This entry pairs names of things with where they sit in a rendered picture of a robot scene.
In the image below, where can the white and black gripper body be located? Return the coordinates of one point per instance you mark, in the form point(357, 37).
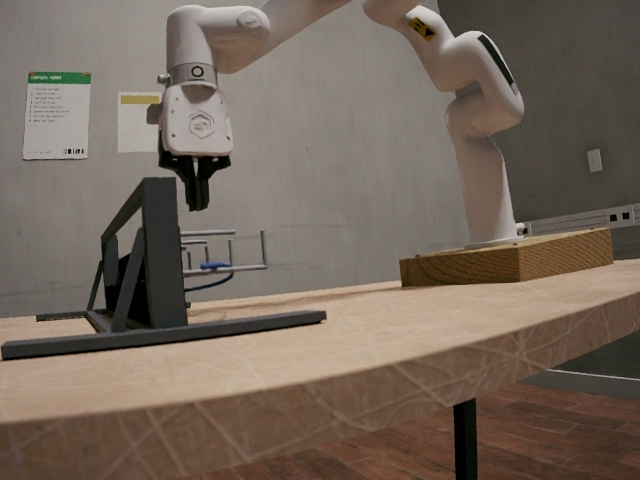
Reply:
point(200, 121)

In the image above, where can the dark blue network cable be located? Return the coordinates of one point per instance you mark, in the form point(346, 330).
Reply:
point(206, 266)

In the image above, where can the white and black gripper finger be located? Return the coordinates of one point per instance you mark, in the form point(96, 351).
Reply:
point(184, 168)
point(205, 169)

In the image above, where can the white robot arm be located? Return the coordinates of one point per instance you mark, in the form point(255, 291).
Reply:
point(194, 34)

